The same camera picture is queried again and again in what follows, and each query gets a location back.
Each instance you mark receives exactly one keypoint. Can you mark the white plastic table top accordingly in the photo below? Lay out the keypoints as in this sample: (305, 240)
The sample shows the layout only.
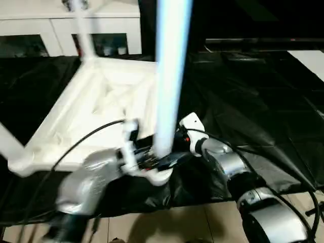
(88, 88)

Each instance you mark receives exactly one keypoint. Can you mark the black work mat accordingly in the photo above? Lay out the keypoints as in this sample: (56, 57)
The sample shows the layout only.
(227, 101)

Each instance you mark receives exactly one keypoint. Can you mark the dark robot body part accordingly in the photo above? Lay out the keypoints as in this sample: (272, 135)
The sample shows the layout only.
(117, 240)

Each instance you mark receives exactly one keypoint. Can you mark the long black metal bar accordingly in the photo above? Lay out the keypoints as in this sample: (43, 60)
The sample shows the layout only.
(265, 41)

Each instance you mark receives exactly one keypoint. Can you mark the white flat sheet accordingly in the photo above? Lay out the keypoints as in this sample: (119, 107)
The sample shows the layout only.
(308, 62)

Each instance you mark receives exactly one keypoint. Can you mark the black floor stand leg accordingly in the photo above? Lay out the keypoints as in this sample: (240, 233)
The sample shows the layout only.
(314, 212)

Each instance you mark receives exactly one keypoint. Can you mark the white cabinet with glass doors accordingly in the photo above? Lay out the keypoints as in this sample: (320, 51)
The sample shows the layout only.
(38, 25)

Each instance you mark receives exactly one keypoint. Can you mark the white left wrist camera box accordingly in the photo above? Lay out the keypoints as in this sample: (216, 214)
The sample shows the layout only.
(129, 152)

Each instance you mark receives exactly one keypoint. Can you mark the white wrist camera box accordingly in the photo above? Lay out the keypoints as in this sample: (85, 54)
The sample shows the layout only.
(129, 152)
(193, 124)

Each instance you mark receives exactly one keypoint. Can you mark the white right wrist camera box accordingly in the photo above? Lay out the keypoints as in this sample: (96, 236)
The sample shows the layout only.
(193, 124)

